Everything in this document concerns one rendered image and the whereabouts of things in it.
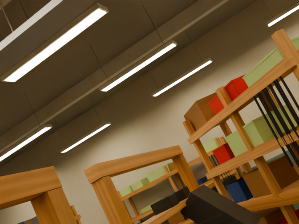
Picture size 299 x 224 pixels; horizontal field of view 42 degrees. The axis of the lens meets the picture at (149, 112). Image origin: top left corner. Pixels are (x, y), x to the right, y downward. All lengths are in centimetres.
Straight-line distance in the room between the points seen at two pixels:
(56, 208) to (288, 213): 264
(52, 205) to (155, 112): 872
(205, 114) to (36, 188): 311
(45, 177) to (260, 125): 245
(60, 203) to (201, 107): 305
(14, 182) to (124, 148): 919
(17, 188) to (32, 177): 9
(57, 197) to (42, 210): 7
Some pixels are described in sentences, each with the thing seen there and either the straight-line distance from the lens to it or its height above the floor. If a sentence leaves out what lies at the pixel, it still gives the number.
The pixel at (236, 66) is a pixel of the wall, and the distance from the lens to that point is 956.
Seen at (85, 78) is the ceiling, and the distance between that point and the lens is 866.
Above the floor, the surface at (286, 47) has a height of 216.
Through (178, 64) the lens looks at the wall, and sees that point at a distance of 995.
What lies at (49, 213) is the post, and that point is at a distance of 150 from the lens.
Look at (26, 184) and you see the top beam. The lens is 143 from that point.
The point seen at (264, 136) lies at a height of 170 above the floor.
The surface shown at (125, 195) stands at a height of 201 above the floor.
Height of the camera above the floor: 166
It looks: 11 degrees up
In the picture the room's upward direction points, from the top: 27 degrees counter-clockwise
